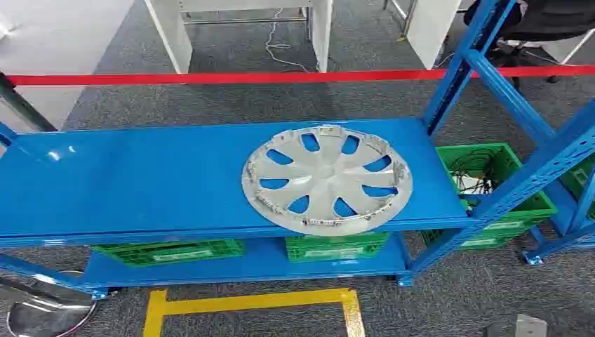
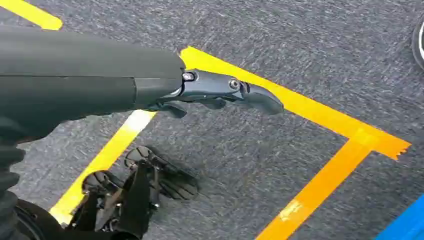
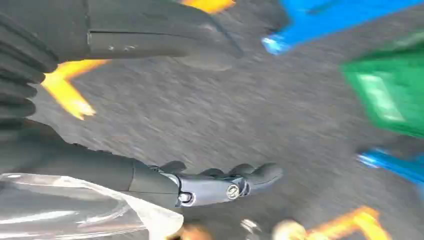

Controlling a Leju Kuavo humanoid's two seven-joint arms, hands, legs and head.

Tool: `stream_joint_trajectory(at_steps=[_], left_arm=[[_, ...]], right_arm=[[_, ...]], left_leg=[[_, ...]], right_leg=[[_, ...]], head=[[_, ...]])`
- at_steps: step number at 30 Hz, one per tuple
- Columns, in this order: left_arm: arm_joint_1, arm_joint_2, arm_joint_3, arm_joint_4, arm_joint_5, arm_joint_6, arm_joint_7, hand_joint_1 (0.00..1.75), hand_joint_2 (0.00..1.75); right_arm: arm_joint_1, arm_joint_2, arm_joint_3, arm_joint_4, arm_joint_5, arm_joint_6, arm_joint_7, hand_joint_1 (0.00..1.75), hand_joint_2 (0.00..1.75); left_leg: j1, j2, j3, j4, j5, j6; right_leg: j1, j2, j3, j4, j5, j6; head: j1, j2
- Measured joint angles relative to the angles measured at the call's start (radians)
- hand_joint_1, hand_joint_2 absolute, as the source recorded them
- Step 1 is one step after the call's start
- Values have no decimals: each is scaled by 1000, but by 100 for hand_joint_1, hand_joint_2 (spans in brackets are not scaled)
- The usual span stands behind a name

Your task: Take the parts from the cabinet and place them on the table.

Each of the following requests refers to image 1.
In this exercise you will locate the silver plastic wheel hubcap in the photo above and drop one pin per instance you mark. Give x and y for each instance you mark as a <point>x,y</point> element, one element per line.
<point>325,174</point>

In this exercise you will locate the red barrier tape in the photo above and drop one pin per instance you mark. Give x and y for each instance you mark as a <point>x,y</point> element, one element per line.
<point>232,77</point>

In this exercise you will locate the blue metal shelf rack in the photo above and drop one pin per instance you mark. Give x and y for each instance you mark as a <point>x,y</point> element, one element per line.
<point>139,186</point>

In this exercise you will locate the white desk panel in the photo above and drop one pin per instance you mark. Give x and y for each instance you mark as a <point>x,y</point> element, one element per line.
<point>430,28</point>

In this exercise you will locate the white cabinet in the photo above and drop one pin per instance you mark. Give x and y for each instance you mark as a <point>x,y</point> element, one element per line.
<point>51,42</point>

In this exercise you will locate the dark grey metal pole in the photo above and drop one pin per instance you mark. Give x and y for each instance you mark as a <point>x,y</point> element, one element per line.
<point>23,109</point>

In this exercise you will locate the pale grey box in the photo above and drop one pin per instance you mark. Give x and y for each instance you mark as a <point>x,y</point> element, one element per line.
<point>531,326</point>

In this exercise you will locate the chrome round stool base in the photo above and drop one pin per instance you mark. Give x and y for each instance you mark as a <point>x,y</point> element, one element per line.
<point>42,309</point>

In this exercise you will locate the black office chair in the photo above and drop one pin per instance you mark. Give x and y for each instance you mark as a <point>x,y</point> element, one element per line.
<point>548,18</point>

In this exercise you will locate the white desk frame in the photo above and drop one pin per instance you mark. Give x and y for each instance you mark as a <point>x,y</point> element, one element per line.
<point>321,32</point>

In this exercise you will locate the blue metal rack frame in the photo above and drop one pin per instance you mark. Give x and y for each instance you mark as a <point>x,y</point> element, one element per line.
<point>565,242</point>

